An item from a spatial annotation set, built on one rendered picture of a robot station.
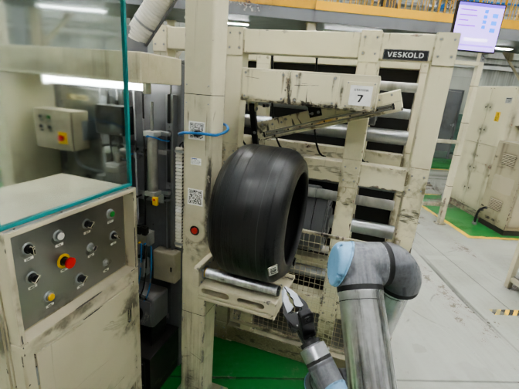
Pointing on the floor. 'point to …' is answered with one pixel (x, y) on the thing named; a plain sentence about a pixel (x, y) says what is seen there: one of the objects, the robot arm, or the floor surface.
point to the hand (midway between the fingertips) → (285, 289)
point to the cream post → (201, 174)
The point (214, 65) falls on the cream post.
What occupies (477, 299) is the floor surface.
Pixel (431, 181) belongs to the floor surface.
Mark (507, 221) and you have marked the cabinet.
